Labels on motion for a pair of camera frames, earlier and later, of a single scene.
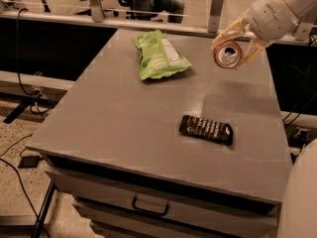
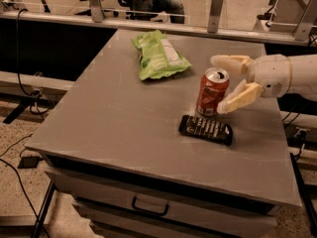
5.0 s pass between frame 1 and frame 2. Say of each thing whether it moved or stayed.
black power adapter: stayed
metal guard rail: stayed
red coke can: moved
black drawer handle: stayed
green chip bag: stayed
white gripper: moved
